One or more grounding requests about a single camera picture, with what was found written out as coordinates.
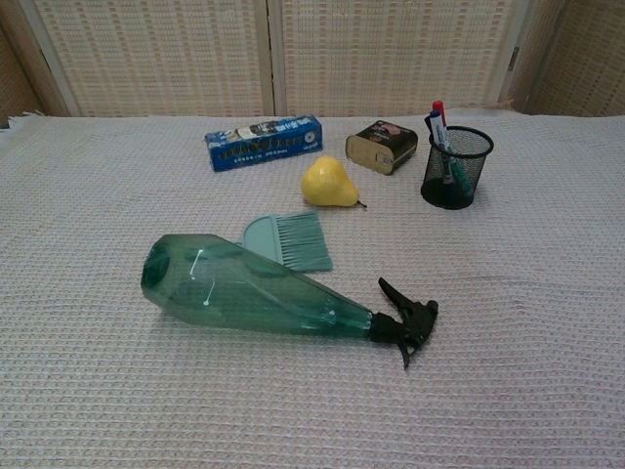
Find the blue capped marker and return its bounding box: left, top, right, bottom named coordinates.
left=428, top=109, right=455, bottom=190

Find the red capped marker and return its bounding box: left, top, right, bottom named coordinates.
left=432, top=100, right=453, bottom=148

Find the teal hand brush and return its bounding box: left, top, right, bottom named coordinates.
left=233, top=210, right=334, bottom=273

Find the black mesh pen holder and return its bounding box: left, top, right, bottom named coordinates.
left=420, top=125, right=495, bottom=211

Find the green marker black cap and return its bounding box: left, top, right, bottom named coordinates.
left=423, top=115, right=475, bottom=195

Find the yellow pear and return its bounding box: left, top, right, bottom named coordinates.
left=300, top=154, right=368, bottom=211

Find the blue cardboard box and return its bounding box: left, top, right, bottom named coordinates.
left=203, top=114, right=325, bottom=173

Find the green spray bottle black trigger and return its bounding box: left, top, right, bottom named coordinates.
left=140, top=233, right=439, bottom=370

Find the black and gold tin can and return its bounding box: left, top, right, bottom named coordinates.
left=345, top=119, right=419, bottom=176

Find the light woven screen panel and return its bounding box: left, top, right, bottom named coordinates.
left=19, top=0, right=274, bottom=118
left=267, top=0, right=526, bottom=118

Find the white waffle tablecloth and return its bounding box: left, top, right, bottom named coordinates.
left=0, top=107, right=625, bottom=469

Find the brown woven screen panel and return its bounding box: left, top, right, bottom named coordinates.
left=0, top=0, right=69, bottom=123
left=502, top=0, right=625, bottom=117

